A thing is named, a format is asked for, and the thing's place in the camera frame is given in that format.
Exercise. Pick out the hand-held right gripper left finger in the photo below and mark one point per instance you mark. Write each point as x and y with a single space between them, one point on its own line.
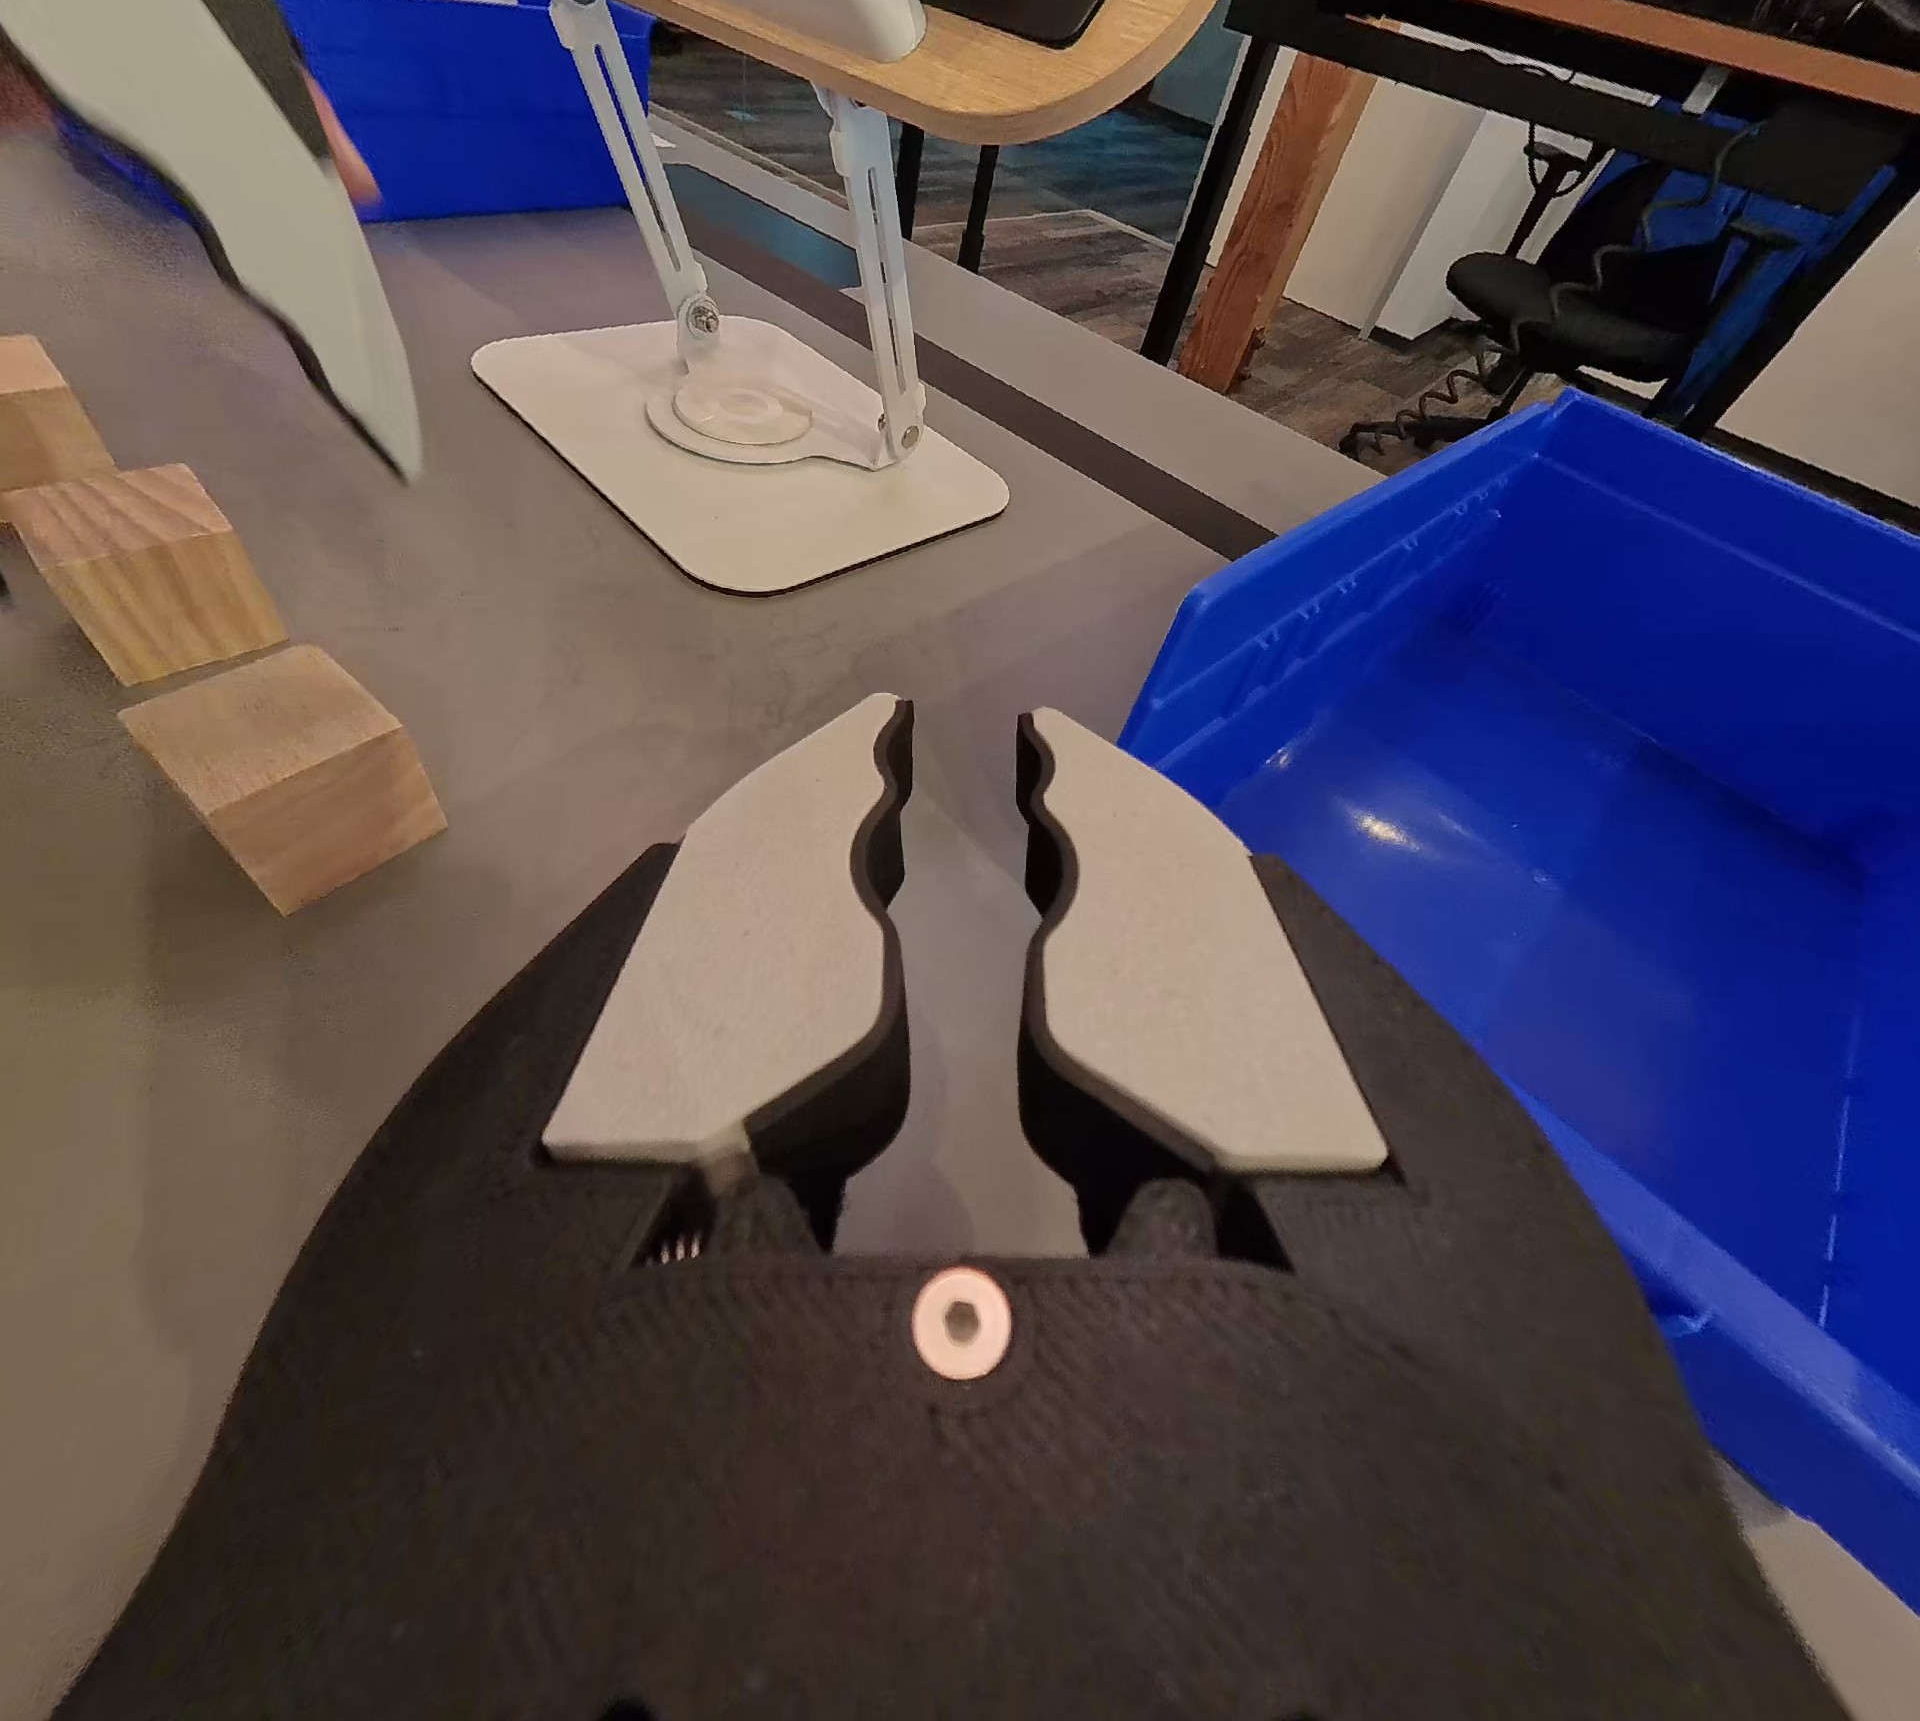
734 971

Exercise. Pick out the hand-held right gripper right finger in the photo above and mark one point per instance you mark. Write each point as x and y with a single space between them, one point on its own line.
1200 1001

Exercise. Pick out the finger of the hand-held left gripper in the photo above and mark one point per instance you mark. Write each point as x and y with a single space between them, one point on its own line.
195 146

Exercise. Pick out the blue plastic bin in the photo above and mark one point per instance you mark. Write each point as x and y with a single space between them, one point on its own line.
450 130
1575 926

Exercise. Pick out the wooden cube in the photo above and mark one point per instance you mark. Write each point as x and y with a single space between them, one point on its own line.
301 777
151 567
44 416

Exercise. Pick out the grey desk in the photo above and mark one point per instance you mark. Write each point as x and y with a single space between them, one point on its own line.
601 730

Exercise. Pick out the person's left hand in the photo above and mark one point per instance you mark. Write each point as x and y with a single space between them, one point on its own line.
348 158

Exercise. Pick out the wooden book stand white base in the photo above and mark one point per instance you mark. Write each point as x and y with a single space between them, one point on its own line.
781 507

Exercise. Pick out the black office chair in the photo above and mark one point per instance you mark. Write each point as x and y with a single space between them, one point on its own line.
1590 318

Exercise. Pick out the blue cloth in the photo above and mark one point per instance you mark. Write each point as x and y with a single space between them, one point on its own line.
1839 251

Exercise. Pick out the wooden post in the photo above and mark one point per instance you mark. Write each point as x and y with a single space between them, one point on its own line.
1274 236

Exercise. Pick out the wooden table black frame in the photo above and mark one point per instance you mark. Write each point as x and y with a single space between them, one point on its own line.
1500 27

